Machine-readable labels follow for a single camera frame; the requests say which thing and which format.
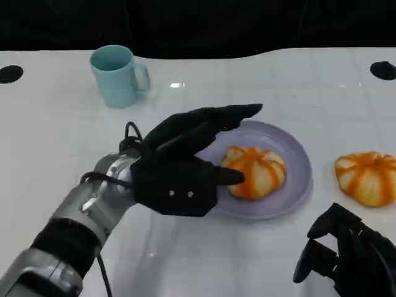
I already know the black forearm cable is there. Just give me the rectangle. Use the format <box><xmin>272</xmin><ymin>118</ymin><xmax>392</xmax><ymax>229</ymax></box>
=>
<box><xmin>79</xmin><ymin>171</ymin><xmax>137</xmax><ymax>297</ymax></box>

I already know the black looped wrist cable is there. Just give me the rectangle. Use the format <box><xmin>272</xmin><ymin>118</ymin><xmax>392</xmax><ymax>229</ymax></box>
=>
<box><xmin>118</xmin><ymin>121</ymin><xmax>147</xmax><ymax>153</ymax></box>

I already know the orange and white toy bread roll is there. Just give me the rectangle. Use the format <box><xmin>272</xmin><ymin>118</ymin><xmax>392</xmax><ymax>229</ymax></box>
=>
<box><xmin>220</xmin><ymin>145</ymin><xmax>287</xmax><ymax>200</ymax></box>
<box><xmin>334</xmin><ymin>151</ymin><xmax>396</xmax><ymax>208</ymax></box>

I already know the pale green mug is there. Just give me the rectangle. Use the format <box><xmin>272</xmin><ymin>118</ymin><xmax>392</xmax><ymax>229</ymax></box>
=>
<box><xmin>89</xmin><ymin>45</ymin><xmax>152</xmax><ymax>108</ymax></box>

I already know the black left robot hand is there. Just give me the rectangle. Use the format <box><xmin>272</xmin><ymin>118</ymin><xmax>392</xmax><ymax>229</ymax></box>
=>
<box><xmin>129</xmin><ymin>103</ymin><xmax>264</xmax><ymax>218</ymax></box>

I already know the black round table grommet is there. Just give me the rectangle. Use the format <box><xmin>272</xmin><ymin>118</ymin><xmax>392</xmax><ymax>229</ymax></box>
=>
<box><xmin>0</xmin><ymin>64</ymin><xmax>24</xmax><ymax>84</ymax></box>
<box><xmin>369</xmin><ymin>61</ymin><xmax>396</xmax><ymax>80</ymax></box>

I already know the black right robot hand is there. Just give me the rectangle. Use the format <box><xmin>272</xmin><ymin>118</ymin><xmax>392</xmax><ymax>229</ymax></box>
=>
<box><xmin>293</xmin><ymin>202</ymin><xmax>396</xmax><ymax>297</ymax></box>

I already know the lilac plate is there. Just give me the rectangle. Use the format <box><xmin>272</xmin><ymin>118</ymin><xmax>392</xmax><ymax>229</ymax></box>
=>
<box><xmin>194</xmin><ymin>120</ymin><xmax>313</xmax><ymax>221</ymax></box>

